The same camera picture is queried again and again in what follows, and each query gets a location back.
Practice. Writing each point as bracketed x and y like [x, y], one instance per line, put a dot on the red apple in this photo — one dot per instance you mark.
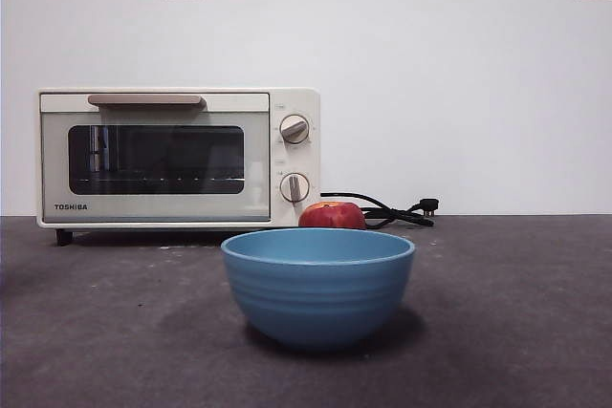
[330, 217]

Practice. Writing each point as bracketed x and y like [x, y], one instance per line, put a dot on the beige round oven knob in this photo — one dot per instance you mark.
[294, 188]
[294, 129]

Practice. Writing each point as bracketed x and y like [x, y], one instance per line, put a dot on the blue ribbed bowl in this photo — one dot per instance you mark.
[318, 298]

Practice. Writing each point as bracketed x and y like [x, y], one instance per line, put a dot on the cream Toshiba toaster oven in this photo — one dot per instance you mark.
[296, 159]

